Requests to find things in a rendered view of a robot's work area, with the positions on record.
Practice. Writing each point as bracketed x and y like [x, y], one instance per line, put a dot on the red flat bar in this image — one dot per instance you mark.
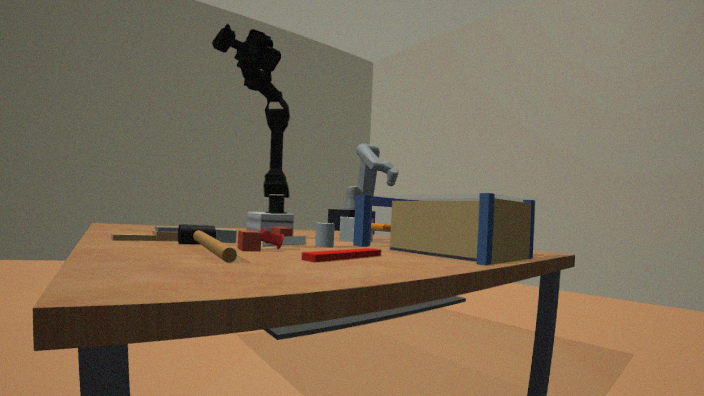
[340, 254]

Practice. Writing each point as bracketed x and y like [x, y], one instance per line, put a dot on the red cube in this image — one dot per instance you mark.
[249, 240]
[287, 232]

